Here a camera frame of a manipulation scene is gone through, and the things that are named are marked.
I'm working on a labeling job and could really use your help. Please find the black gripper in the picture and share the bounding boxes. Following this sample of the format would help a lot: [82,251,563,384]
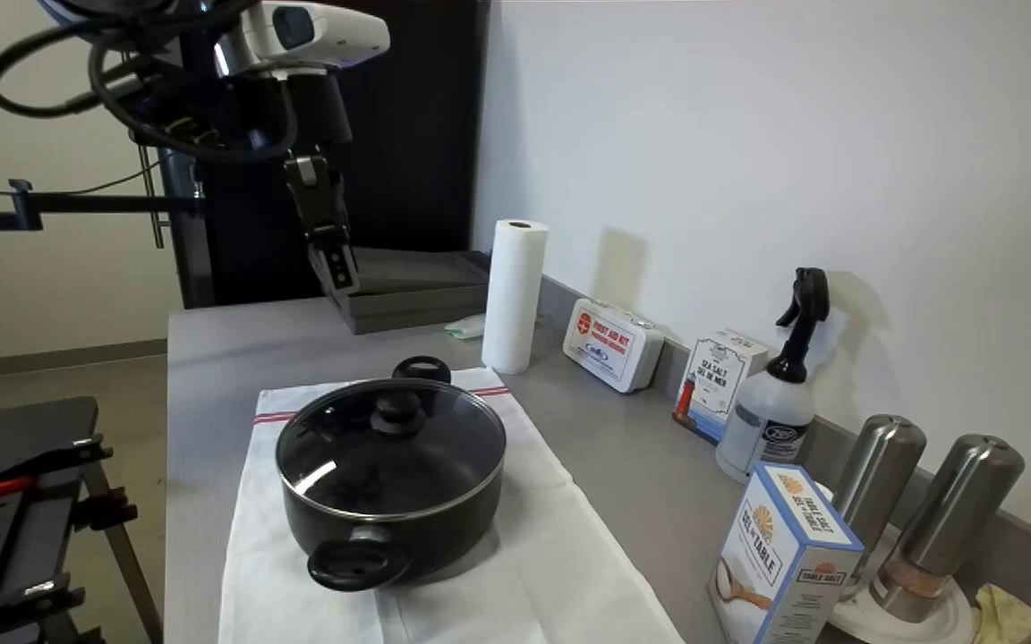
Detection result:
[284,154,359,294]

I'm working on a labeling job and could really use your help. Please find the glass pot lid black knob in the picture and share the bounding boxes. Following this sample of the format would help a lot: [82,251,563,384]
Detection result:
[274,378,507,520]

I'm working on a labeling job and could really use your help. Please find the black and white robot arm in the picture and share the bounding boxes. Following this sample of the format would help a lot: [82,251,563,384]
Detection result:
[38,0,389,294]

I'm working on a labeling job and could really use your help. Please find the black cooking pot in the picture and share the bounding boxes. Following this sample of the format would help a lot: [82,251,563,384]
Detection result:
[274,353,507,589]

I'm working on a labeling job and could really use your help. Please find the dark grey block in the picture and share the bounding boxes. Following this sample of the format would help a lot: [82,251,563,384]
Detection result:
[333,246,487,334]

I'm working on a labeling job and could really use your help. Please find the white paper towel roll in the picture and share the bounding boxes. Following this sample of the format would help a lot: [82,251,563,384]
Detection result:
[482,217,549,373]

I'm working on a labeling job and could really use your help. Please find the white red tissue box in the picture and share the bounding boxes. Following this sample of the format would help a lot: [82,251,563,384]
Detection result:
[563,297,664,393]

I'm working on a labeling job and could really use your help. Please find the white towel red stripes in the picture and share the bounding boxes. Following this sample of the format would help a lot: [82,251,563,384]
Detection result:
[215,365,688,644]

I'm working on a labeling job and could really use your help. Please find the small white carton box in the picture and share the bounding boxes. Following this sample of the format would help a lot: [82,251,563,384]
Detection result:
[674,329,768,443]

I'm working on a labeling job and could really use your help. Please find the black perforated side table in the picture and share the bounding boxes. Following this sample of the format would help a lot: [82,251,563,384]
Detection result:
[0,398,162,644]

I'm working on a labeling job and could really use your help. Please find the white spray bottle black trigger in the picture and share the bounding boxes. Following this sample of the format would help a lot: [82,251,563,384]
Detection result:
[716,269,829,480]

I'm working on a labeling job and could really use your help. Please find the blue white cardboard box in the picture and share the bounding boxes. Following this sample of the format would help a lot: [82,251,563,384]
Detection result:
[710,464,864,644]

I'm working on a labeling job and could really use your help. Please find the left steel grinder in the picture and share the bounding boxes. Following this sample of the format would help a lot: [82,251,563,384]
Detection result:
[834,414,927,582]

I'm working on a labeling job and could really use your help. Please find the steel grinder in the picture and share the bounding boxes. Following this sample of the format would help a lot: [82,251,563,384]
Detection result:
[870,432,1024,624]
[834,414,927,582]

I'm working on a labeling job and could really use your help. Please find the right steel grinder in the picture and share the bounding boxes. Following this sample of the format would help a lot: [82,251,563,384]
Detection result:
[870,432,1024,624]

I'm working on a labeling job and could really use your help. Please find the white round tray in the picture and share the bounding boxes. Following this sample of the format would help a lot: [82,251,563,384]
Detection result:
[829,558,978,644]

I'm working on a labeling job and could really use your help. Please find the yellow cloth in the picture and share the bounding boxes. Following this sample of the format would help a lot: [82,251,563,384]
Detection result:
[975,582,1031,644]

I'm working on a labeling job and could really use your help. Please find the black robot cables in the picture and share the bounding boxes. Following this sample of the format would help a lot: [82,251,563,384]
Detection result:
[0,0,305,169]

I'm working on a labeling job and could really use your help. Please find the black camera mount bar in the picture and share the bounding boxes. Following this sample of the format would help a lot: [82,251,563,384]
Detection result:
[0,179,199,231]

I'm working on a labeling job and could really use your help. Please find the red handled clamp tool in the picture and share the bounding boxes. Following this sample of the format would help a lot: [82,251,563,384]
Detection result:
[0,435,111,497]

